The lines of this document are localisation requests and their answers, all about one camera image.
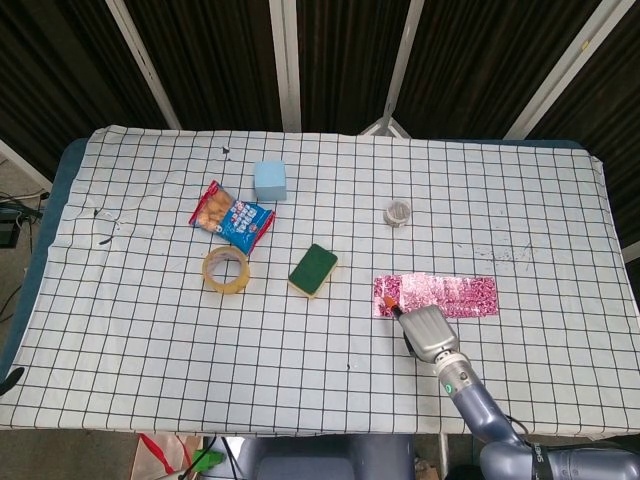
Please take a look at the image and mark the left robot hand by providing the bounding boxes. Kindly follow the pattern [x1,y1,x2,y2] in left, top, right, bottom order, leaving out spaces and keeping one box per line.
[0,366,26,397]

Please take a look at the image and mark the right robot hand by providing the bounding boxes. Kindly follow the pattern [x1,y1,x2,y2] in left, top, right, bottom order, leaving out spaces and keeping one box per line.
[383,295,461,364]

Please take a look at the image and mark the pink patterned wrapper strip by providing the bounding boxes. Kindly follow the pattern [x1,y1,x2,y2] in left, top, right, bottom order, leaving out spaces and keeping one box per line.
[399,272,500,320]

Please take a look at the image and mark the pink glitter paper strip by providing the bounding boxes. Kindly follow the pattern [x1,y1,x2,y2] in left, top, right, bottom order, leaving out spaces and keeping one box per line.
[372,273,407,320]

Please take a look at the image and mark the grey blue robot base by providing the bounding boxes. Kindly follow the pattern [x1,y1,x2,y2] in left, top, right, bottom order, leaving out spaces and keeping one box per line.
[238,433,417,480]

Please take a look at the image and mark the white black checkered tablecloth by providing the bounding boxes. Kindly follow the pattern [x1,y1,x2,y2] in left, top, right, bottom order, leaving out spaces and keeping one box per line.
[0,124,640,434]

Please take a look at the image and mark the clear jar of clips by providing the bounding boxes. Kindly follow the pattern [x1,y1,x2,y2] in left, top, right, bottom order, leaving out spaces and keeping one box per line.
[382,198,413,230]

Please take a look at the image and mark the green yellow sponge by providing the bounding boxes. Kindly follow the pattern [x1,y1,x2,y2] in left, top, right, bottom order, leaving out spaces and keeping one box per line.
[287,243,340,302]

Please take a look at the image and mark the green plastic object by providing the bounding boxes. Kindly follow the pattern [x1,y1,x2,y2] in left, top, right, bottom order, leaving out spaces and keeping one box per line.
[192,448,224,475]

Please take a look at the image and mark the light blue foam cube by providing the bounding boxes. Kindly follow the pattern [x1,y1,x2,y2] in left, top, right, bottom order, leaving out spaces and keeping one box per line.
[252,159,289,204]

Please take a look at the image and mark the yellow packing tape roll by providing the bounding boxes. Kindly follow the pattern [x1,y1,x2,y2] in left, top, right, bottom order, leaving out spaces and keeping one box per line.
[201,244,252,298]

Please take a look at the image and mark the red blue snack bag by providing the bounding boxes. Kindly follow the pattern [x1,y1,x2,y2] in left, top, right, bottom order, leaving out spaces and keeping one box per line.
[188,179,278,257]

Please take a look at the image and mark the white bag red handles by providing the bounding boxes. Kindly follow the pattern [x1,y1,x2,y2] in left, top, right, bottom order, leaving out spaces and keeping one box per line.
[131,433,203,480]

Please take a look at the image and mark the white frame bar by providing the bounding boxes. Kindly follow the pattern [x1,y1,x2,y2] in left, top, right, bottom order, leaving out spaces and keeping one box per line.
[0,139,54,194]

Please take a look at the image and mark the white double frame post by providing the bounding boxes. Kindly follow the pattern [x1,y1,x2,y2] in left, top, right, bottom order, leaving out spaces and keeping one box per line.
[268,0,304,133]

